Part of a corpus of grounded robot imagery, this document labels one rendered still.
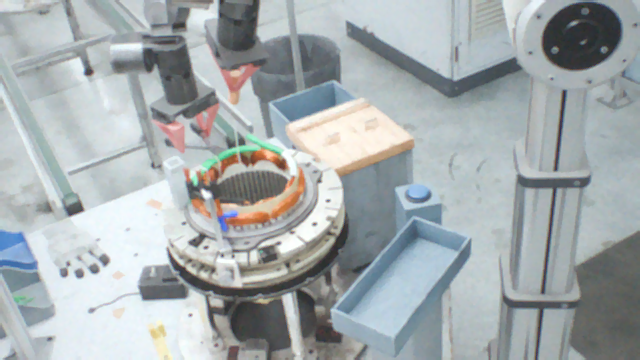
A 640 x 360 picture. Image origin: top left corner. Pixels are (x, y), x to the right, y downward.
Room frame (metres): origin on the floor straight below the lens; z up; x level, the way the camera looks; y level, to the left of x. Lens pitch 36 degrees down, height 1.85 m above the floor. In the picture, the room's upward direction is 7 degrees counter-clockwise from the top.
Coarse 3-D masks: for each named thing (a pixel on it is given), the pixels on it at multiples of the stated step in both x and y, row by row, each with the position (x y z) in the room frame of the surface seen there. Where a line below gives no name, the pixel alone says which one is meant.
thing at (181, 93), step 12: (192, 72) 1.10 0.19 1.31; (168, 84) 1.08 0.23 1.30; (180, 84) 1.07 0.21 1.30; (192, 84) 1.09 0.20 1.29; (168, 96) 1.08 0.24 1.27; (180, 96) 1.07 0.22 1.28; (192, 96) 1.08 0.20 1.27; (204, 96) 1.09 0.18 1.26; (156, 108) 1.07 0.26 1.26; (168, 108) 1.07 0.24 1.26; (180, 108) 1.06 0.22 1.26
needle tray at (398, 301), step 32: (416, 224) 0.93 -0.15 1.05; (384, 256) 0.86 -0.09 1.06; (416, 256) 0.88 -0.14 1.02; (448, 256) 0.87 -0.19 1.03; (352, 288) 0.79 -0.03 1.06; (384, 288) 0.82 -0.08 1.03; (416, 288) 0.81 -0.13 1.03; (352, 320) 0.73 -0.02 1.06; (384, 320) 0.75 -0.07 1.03; (416, 320) 0.73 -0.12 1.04; (384, 352) 0.69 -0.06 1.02; (416, 352) 0.76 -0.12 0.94
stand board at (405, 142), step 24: (336, 120) 1.28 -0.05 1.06; (360, 120) 1.27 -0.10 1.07; (384, 120) 1.26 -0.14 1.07; (312, 144) 1.20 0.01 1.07; (336, 144) 1.19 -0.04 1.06; (360, 144) 1.18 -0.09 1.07; (384, 144) 1.17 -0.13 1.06; (408, 144) 1.17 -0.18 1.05; (336, 168) 1.11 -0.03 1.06; (360, 168) 1.13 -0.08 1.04
